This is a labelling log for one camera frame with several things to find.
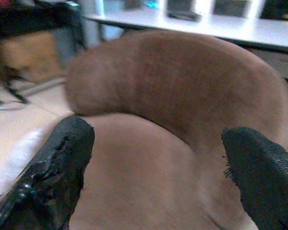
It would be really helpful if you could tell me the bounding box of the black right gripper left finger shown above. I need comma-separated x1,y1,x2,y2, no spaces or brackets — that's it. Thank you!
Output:
0,115,96,230

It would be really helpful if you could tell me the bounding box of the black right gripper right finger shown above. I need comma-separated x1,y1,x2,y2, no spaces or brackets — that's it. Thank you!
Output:
221,126,288,230

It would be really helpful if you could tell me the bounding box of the brown pillow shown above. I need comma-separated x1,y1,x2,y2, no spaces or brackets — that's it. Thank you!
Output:
65,30,288,230

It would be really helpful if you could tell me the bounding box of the cardboard box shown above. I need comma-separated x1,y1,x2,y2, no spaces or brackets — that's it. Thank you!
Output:
0,31,64,83

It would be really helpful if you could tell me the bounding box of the white table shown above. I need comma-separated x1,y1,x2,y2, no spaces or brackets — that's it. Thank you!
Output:
85,9,288,55

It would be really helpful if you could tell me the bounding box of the black shelf unit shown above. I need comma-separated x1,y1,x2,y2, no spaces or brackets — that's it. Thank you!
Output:
0,0,86,48

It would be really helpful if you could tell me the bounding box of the dark framed panel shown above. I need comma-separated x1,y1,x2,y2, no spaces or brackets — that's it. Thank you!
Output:
212,0,252,18

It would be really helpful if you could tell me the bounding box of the black flat device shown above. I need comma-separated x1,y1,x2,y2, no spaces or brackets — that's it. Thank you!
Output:
167,9,202,23

